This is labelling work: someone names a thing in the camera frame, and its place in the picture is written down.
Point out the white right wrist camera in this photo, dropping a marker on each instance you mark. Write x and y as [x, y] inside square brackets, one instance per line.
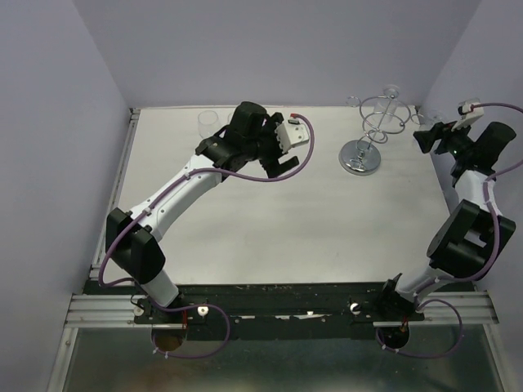
[469, 111]

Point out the chrome wine glass rack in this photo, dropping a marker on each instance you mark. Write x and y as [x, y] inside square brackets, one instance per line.
[361, 157]

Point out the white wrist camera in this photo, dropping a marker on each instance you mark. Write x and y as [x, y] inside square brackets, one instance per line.
[291, 134]
[469, 111]

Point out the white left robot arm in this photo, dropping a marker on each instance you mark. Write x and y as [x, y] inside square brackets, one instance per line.
[132, 237]

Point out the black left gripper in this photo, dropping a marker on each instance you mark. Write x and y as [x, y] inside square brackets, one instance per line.
[272, 166]

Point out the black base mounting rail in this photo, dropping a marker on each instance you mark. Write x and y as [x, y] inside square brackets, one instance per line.
[269, 312]

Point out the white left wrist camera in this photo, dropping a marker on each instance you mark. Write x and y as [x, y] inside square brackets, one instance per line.
[291, 134]

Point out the aluminium frame rail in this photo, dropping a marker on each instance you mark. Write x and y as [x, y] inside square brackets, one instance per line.
[95, 309]

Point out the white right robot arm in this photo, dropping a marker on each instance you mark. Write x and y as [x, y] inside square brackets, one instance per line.
[469, 242]

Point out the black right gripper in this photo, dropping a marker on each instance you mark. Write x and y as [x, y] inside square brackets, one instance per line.
[440, 131]

